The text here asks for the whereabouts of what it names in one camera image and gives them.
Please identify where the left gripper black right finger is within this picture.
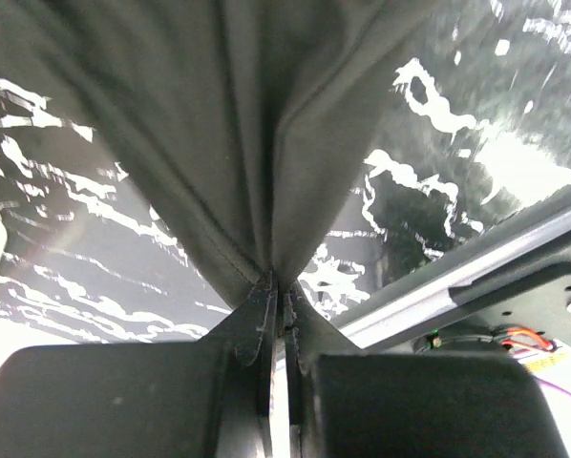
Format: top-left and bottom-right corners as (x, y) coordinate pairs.
(283, 285), (567, 457)

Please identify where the black marbled table mat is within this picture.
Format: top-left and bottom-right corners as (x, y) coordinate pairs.
(0, 1), (571, 343)

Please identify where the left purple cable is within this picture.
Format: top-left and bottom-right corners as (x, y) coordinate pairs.
(533, 376), (571, 409)

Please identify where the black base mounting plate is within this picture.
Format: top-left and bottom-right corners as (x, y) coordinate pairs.
(333, 178), (571, 350)

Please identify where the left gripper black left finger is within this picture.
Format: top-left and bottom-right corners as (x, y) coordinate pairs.
(0, 272), (277, 457)

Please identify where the black printed t shirt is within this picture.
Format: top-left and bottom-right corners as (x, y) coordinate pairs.
(0, 1), (435, 307)

